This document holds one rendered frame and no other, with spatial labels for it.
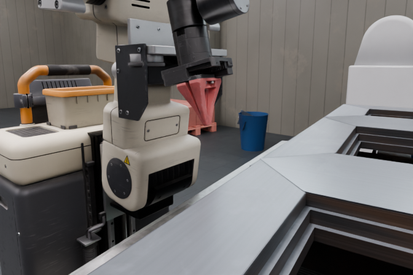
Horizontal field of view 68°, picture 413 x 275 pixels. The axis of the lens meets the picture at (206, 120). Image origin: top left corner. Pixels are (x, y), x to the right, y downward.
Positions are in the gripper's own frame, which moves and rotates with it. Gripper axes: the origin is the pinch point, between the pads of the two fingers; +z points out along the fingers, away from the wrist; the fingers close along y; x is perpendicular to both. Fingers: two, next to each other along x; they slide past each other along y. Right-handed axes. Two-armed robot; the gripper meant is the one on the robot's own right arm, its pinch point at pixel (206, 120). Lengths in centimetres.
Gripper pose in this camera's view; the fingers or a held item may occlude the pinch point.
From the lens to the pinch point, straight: 50.3
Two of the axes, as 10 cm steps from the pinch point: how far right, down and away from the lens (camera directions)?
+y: -8.3, 1.3, 5.4
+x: -5.3, 1.4, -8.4
